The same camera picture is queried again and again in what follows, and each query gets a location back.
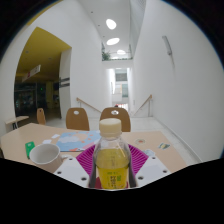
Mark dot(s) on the rectangular table sticker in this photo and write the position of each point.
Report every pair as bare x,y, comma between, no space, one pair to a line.
164,145

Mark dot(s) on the colourful blue paper booklet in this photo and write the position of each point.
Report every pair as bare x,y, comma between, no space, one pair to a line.
76,140

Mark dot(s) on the wooden chair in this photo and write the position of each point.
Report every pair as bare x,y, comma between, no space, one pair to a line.
77,120
116,115
40,116

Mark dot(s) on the small wooden side table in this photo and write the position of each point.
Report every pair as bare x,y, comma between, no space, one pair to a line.
16,119

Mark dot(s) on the clear bottle with yellow drink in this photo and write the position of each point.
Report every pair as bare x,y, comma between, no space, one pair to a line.
111,163

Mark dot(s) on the round ceiling lights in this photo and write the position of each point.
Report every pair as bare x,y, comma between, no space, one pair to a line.
111,24

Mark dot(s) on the green balcony plant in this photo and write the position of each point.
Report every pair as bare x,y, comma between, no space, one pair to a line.
106,55

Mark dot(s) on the small green box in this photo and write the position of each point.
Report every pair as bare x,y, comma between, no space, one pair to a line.
29,148

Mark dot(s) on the white hanging sign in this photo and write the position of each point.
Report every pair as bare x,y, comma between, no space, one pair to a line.
31,72

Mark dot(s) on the round table sticker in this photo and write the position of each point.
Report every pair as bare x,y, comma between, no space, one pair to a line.
140,141

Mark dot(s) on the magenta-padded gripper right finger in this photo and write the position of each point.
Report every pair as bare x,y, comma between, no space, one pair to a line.
151,170

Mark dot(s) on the small white paper card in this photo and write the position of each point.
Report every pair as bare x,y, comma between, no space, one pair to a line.
47,141
55,136

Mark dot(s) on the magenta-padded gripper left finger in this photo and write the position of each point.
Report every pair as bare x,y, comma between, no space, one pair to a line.
71,171

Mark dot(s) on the wooden stair handrail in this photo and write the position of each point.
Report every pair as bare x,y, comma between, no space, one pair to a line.
88,105
144,103

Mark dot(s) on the dark wall sign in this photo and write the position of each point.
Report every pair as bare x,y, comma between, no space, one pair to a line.
64,82

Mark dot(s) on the white ceramic mug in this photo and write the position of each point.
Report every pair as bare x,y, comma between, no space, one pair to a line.
46,156

